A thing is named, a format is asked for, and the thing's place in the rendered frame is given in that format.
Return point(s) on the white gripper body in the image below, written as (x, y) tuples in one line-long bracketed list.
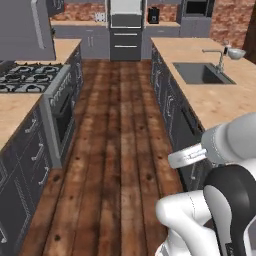
[(186, 157)]

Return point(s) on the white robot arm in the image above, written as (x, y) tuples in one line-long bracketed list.
[(186, 213)]

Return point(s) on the dark island cabinet run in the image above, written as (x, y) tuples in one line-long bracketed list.
[(163, 90)]

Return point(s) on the grey bowl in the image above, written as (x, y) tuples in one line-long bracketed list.
[(236, 53)]

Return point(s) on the grey base cabinet run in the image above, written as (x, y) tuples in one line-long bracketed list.
[(161, 33), (90, 41)]

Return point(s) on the dark base cabinet run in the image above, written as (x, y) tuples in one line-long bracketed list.
[(77, 71)]

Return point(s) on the dark base cabinet with drawers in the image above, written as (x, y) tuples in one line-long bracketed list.
[(20, 173)]

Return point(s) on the grey fridge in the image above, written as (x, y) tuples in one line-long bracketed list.
[(18, 30)]

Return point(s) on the dark dishwasher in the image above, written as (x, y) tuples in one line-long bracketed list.
[(186, 128)]

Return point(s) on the grey sink basin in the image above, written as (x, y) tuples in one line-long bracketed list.
[(200, 74)]

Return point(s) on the steel sink tap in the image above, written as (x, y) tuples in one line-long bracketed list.
[(220, 61)]

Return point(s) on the grey oven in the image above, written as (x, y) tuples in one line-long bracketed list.
[(61, 116)]

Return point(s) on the steel tall appliance with drawers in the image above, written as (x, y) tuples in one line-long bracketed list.
[(125, 31)]

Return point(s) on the black coffee machine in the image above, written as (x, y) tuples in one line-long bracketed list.
[(153, 15)]

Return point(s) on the black gas hob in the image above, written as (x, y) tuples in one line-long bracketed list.
[(30, 78)]

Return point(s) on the white wall socket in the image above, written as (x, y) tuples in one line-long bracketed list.
[(100, 17)]

